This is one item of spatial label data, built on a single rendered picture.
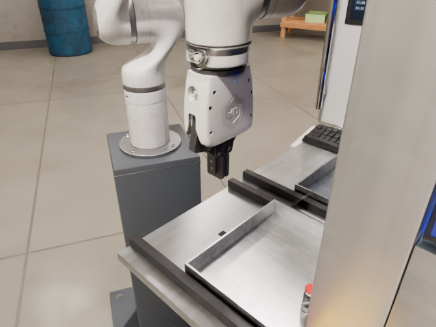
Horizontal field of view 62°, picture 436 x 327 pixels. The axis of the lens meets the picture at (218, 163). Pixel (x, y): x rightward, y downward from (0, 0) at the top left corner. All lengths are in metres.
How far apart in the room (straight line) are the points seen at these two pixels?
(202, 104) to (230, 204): 0.41
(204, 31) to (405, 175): 0.29
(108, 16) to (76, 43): 5.08
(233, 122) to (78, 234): 1.80
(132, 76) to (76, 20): 5.01
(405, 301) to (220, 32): 0.33
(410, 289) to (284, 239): 0.47
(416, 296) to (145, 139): 0.89
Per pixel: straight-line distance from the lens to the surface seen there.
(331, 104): 1.43
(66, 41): 6.02
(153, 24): 0.99
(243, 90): 0.51
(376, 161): 0.26
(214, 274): 0.68
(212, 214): 0.81
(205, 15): 0.45
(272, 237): 0.76
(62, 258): 2.11
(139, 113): 1.05
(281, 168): 0.98
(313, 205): 0.83
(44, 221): 2.40
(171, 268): 0.67
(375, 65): 0.25
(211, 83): 0.46
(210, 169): 0.56
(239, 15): 0.45
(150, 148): 1.10
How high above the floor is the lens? 1.38
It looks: 30 degrees down
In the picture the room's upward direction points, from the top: straight up
